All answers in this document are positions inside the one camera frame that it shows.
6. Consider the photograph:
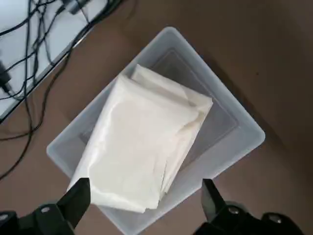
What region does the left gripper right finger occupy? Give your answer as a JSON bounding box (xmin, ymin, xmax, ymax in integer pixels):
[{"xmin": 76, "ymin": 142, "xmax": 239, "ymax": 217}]
[{"xmin": 194, "ymin": 178, "xmax": 305, "ymax": 235}]

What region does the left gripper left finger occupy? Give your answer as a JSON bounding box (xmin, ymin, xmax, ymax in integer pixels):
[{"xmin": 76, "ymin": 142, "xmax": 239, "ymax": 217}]
[{"xmin": 0, "ymin": 177, "xmax": 91, "ymax": 235}]

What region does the cream-colored tablecloth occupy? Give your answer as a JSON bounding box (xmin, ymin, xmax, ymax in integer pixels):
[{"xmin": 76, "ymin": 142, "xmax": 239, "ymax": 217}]
[{"xmin": 66, "ymin": 63, "xmax": 214, "ymax": 214}]

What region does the clear plastic storage box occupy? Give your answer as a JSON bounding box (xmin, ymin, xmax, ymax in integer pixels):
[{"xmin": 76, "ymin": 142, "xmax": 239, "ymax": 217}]
[{"xmin": 46, "ymin": 26, "xmax": 266, "ymax": 235}]

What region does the thin black table cable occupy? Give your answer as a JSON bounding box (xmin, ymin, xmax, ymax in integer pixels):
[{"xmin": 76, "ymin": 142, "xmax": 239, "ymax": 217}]
[{"xmin": 0, "ymin": 48, "xmax": 74, "ymax": 182}]

